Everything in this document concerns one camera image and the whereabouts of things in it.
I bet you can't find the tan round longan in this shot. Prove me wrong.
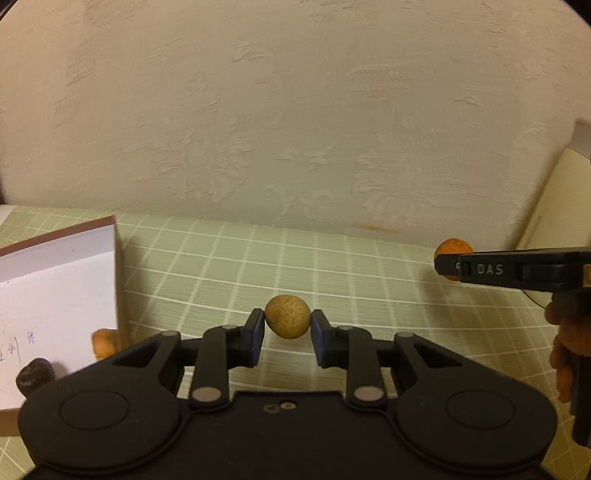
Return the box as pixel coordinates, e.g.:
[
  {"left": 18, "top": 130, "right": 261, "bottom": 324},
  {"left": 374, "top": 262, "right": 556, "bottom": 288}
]
[{"left": 264, "top": 295, "right": 311, "bottom": 340}]

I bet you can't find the orange dried fruit piece back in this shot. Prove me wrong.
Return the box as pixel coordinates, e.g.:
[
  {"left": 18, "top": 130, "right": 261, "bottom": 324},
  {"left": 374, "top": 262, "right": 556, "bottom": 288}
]
[{"left": 91, "top": 329, "right": 121, "bottom": 361}]

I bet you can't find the dark wrinkled fruit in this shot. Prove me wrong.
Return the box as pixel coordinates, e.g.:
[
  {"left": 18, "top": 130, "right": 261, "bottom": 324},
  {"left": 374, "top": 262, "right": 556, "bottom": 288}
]
[{"left": 15, "top": 358, "right": 56, "bottom": 398}]

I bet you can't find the person right hand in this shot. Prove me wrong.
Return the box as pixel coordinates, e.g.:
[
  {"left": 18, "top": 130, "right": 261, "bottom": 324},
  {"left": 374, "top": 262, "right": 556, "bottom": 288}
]
[{"left": 545, "top": 293, "right": 590, "bottom": 403}]

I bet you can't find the brown white cardboard tray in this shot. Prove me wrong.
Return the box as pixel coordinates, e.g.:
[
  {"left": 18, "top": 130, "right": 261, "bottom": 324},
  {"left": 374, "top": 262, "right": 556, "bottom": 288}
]
[{"left": 0, "top": 217, "right": 122, "bottom": 411}]

